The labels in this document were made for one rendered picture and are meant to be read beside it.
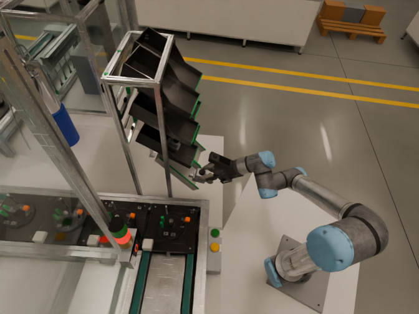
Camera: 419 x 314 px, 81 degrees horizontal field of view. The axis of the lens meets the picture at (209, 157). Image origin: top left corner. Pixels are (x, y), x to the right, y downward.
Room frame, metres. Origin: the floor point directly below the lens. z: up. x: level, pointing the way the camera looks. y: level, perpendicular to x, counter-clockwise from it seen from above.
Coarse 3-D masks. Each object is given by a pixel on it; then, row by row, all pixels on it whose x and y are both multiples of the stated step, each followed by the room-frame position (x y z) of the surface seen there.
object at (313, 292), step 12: (288, 240) 0.50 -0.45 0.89; (312, 276) 0.34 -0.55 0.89; (324, 276) 0.34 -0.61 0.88; (276, 288) 0.27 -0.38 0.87; (288, 288) 0.27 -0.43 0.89; (300, 288) 0.28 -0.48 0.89; (312, 288) 0.28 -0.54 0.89; (324, 288) 0.29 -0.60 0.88; (300, 300) 0.23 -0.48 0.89; (312, 300) 0.23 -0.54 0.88; (324, 300) 0.24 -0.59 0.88
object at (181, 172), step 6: (156, 156) 0.74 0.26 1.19; (162, 156) 0.76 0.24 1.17; (162, 162) 0.71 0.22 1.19; (174, 162) 0.77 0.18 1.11; (174, 168) 0.74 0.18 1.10; (180, 168) 0.76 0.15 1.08; (186, 168) 0.78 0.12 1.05; (192, 168) 0.80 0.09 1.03; (174, 174) 0.70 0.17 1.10; (180, 174) 0.69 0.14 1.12; (186, 174) 0.75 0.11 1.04; (180, 180) 0.70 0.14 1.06; (186, 180) 0.69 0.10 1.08; (192, 186) 0.69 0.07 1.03
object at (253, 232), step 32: (256, 192) 0.80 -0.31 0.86; (288, 192) 0.82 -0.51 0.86; (256, 224) 0.59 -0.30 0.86; (288, 224) 0.61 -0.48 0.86; (320, 224) 0.63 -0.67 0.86; (224, 256) 0.40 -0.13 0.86; (256, 256) 0.41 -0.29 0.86; (224, 288) 0.25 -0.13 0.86; (256, 288) 0.27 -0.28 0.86; (352, 288) 0.31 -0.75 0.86
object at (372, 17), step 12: (324, 0) 5.80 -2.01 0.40; (324, 12) 5.55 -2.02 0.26; (336, 12) 5.54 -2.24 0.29; (348, 12) 5.53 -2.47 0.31; (360, 12) 5.50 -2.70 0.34; (372, 12) 5.50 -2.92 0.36; (384, 12) 5.48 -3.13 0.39; (324, 24) 5.28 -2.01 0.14; (336, 24) 5.34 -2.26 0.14; (348, 24) 5.41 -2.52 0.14; (360, 24) 5.46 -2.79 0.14; (372, 24) 5.49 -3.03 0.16; (348, 36) 5.16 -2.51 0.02; (384, 36) 5.02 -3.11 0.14
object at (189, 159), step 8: (144, 128) 0.81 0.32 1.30; (152, 128) 0.83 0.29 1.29; (144, 136) 0.71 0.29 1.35; (152, 136) 0.78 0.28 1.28; (168, 136) 0.82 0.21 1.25; (144, 144) 0.72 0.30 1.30; (152, 144) 0.71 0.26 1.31; (160, 144) 0.70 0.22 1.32; (184, 144) 0.81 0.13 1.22; (192, 144) 0.81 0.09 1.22; (160, 152) 0.70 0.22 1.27; (168, 152) 0.70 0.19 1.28; (176, 152) 0.75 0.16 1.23; (184, 152) 0.76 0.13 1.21; (192, 152) 0.78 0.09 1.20; (176, 160) 0.69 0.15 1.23; (184, 160) 0.72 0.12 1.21; (192, 160) 0.73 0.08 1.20
